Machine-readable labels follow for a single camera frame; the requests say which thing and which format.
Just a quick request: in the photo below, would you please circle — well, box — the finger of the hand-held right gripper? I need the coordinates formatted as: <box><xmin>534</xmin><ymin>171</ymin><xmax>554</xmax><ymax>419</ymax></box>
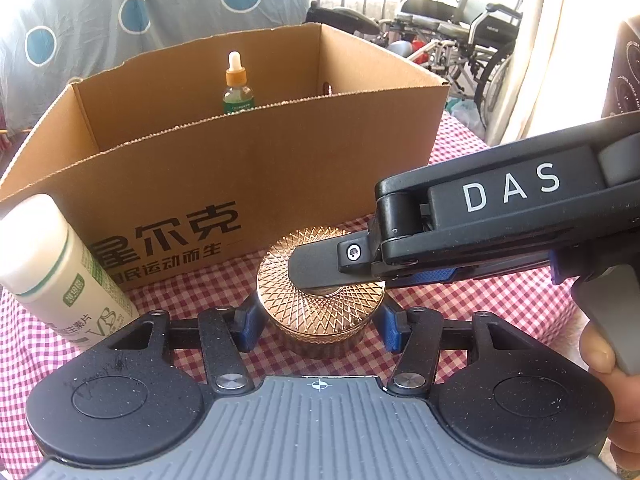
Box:
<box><xmin>289</xmin><ymin>232</ymin><xmax>383</xmax><ymax>293</ymax></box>
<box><xmin>371</xmin><ymin>251</ymin><xmax>561</xmax><ymax>289</ymax></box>

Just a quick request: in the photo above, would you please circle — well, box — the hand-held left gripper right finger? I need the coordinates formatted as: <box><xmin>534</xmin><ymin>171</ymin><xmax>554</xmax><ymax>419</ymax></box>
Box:
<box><xmin>377</xmin><ymin>305</ymin><xmax>535</xmax><ymax>397</ymax></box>

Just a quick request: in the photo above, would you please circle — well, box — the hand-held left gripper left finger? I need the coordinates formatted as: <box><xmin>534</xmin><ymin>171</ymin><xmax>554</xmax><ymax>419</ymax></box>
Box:
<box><xmin>106</xmin><ymin>304</ymin><xmax>262</xmax><ymax>396</ymax></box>

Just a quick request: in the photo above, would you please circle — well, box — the gold lid cosmetic jar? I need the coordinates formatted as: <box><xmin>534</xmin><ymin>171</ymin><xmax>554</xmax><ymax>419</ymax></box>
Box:
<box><xmin>256</xmin><ymin>227</ymin><xmax>388</xmax><ymax>358</ymax></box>

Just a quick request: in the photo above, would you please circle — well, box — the brown cardboard box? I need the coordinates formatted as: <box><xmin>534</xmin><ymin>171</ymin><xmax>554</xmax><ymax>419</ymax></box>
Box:
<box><xmin>0</xmin><ymin>22</ymin><xmax>451</xmax><ymax>291</ymax></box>

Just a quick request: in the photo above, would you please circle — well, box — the green dropper bottle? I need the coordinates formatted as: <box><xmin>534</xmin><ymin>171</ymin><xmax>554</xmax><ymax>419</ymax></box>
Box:
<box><xmin>221</xmin><ymin>51</ymin><xmax>256</xmax><ymax>116</ymax></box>

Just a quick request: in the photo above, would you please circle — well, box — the person's right hand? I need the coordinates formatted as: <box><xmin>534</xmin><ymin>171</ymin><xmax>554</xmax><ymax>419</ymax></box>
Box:
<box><xmin>579</xmin><ymin>320</ymin><xmax>640</xmax><ymax>456</ymax></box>

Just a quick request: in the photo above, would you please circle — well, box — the red checked tablecloth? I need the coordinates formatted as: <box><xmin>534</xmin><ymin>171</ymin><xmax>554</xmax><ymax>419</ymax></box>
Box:
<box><xmin>0</xmin><ymin>110</ymin><xmax>616</xmax><ymax>396</ymax></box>

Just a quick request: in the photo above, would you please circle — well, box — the folding wheelchair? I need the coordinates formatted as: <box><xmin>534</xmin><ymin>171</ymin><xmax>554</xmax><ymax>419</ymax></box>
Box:
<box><xmin>392</xmin><ymin>0</ymin><xmax>526</xmax><ymax>133</ymax></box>

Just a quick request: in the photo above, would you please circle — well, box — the white bottle with green label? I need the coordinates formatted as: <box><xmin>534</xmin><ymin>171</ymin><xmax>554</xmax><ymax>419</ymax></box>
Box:
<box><xmin>0</xmin><ymin>195</ymin><xmax>141</xmax><ymax>351</ymax></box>

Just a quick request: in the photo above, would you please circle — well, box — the black padded armrest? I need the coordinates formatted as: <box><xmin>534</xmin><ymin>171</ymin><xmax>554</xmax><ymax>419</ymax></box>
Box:
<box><xmin>305</xmin><ymin>2</ymin><xmax>381</xmax><ymax>36</ymax></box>

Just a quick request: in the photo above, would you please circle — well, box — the blue bedsheet with shapes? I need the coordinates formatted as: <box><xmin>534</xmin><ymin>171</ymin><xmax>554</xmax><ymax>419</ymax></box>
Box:
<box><xmin>0</xmin><ymin>0</ymin><xmax>313</xmax><ymax>126</ymax></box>

